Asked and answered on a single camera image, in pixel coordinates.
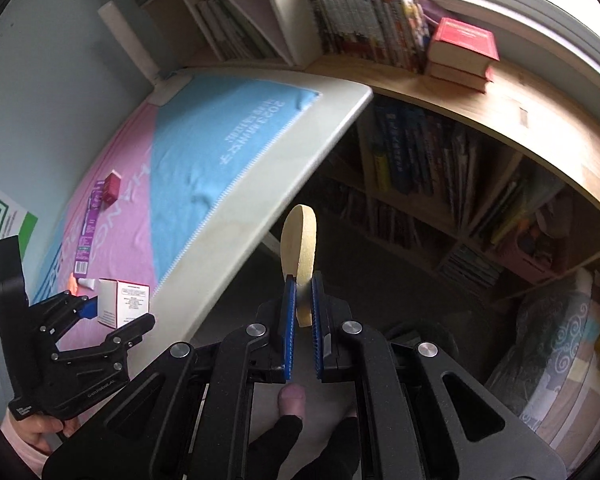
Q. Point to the pink plastic basket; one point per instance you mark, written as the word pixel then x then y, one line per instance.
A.
pixel 535 260

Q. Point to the white wooden shelf unit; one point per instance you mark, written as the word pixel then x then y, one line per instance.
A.
pixel 280 10

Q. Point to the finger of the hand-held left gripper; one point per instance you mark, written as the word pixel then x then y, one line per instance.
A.
pixel 87 307
pixel 125 332

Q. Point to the white window frame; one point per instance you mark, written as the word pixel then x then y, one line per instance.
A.
pixel 530 15

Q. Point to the pink and blue printed blanket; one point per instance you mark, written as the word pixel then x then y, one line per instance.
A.
pixel 205 150

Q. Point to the white and red carton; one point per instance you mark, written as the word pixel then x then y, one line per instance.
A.
pixel 125 305

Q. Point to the person's left forearm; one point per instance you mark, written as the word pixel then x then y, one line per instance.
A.
pixel 15 440

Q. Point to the orange item in clear packet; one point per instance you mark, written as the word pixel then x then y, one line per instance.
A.
pixel 72 285

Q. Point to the assorted shelved books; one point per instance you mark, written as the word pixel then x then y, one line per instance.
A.
pixel 420 155

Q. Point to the folded patterned quilt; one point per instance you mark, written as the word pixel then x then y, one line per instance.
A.
pixel 565 360

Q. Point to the purple toothbrush box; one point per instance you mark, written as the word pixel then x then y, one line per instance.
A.
pixel 87 230

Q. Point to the yellow round sponge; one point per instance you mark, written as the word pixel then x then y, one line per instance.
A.
pixel 300 240

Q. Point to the row of colourful books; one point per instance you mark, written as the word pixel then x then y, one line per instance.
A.
pixel 365 10

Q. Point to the row of thin books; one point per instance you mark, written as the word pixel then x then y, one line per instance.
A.
pixel 230 30

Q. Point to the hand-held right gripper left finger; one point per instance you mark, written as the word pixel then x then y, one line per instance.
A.
pixel 289 330

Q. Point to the low wooden bookcase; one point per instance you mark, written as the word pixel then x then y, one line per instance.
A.
pixel 555 125

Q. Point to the person's left hand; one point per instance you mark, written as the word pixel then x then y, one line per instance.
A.
pixel 40 431

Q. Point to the small white tube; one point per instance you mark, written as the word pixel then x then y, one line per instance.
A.
pixel 87 284

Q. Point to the thick red book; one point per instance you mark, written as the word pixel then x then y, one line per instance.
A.
pixel 462 42

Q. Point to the dark red small box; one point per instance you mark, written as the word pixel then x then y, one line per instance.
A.
pixel 112 190

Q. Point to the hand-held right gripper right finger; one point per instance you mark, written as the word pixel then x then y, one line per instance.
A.
pixel 318 330

